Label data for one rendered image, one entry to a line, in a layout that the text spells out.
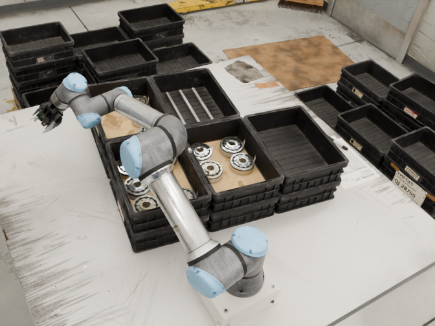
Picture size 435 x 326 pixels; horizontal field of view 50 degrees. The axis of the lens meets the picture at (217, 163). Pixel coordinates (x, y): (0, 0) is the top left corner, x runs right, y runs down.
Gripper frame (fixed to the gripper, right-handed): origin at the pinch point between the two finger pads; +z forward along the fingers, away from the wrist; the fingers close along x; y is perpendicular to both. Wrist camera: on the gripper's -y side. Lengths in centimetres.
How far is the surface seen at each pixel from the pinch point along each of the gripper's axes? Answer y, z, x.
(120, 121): -26.3, -6.7, 19.9
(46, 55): -91, 70, -43
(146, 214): 22, -35, 50
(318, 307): 12, -56, 114
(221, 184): -14, -38, 65
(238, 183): -17, -42, 69
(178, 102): -53, -17, 31
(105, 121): -23.2, -2.9, 15.1
